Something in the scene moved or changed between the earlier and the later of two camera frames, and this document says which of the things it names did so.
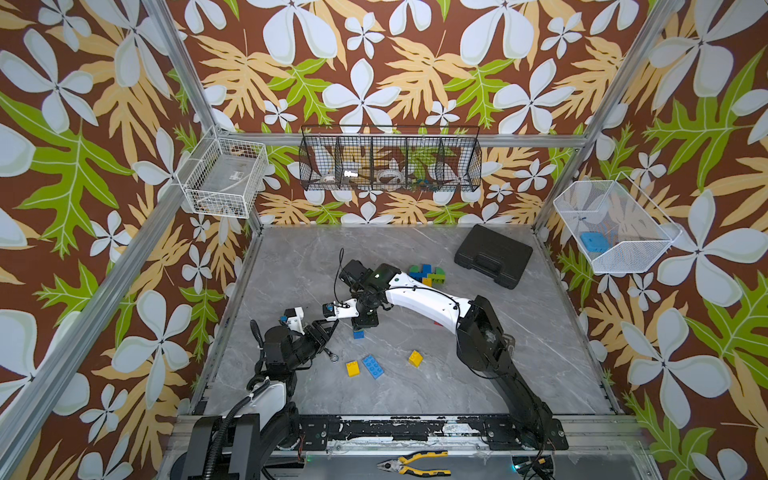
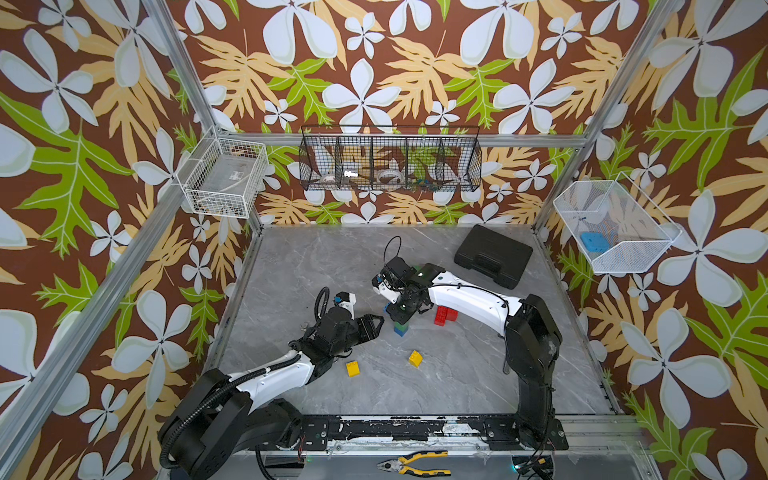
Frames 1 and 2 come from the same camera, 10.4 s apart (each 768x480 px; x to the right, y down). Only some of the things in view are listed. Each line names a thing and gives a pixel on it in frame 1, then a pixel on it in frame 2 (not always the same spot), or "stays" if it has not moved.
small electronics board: [534, 466] stays
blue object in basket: [595, 242] stays
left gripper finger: [256, 333] → [325, 290]
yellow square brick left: [353, 369] stays
